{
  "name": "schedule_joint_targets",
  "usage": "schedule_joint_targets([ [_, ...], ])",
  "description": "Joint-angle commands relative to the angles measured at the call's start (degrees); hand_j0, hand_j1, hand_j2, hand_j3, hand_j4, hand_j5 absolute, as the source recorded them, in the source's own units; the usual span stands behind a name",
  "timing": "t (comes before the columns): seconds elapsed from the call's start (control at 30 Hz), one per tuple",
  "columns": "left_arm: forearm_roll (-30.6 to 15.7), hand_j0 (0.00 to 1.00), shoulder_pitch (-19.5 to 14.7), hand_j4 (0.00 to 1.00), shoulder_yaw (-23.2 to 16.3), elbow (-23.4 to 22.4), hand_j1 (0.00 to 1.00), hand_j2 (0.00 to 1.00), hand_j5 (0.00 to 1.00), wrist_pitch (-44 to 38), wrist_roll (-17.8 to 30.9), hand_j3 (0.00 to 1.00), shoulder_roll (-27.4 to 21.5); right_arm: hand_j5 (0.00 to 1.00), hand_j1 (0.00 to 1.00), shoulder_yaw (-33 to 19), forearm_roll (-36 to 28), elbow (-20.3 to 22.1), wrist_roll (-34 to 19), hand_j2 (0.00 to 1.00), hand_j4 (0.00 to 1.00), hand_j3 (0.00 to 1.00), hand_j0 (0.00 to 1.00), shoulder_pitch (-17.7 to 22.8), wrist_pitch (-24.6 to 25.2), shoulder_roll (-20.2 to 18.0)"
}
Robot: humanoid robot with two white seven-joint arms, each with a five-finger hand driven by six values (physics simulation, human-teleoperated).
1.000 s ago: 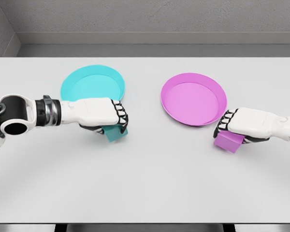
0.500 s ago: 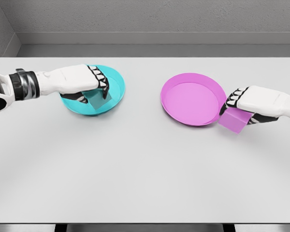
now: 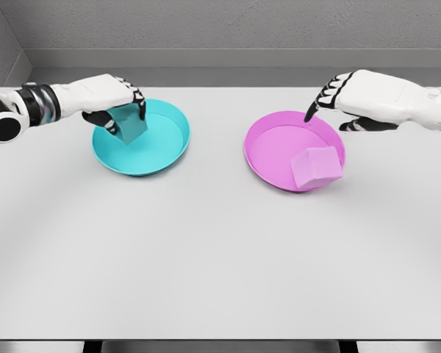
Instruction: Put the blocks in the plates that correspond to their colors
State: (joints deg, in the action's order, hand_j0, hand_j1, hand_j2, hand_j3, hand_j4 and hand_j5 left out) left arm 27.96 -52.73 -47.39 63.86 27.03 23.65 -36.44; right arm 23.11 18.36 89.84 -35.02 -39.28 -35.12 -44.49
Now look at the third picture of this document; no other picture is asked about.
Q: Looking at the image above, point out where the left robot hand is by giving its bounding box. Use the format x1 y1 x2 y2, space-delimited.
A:
75 74 147 136

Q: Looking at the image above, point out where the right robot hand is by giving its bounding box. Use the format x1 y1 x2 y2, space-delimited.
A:
304 70 421 132

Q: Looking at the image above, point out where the teal block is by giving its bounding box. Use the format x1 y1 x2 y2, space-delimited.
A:
109 103 148 146

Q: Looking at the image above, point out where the teal plate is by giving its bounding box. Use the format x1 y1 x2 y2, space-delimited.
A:
92 98 191 178

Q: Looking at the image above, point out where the pink block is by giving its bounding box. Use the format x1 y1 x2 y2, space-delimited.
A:
290 146 344 190

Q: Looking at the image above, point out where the pink plate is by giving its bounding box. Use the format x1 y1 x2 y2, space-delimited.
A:
243 111 347 193

